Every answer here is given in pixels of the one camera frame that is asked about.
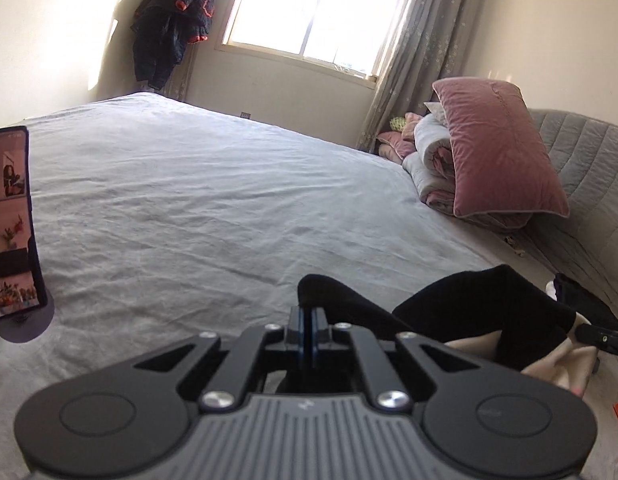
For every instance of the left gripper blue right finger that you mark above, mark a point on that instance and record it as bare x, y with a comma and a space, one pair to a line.
353, 358

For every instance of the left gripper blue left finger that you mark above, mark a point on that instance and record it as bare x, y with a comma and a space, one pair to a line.
257, 351

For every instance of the beige black bear sweatshirt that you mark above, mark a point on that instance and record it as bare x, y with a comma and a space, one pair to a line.
495, 314

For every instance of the folded black garment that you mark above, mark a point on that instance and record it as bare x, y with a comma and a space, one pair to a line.
574, 295

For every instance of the folded white garment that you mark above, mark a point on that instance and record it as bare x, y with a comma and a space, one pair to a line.
550, 290

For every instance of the grey quilted headboard cover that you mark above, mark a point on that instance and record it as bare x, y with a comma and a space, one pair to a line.
584, 246

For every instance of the pink velvet pillow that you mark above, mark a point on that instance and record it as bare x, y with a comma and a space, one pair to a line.
500, 160

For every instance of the folded grey pink quilt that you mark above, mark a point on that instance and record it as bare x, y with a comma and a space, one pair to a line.
431, 166

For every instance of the small pink pillow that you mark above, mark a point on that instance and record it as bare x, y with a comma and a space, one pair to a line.
399, 141

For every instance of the round phone stand base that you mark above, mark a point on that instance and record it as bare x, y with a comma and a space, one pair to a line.
26, 326

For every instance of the smartphone on stand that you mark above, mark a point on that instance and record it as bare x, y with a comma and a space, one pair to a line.
21, 284

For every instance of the window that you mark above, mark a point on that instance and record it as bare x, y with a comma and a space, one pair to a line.
348, 36

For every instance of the hanging navy jacket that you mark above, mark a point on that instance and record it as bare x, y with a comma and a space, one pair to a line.
163, 29

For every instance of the grey patterned curtain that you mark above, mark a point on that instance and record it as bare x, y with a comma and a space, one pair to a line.
432, 44

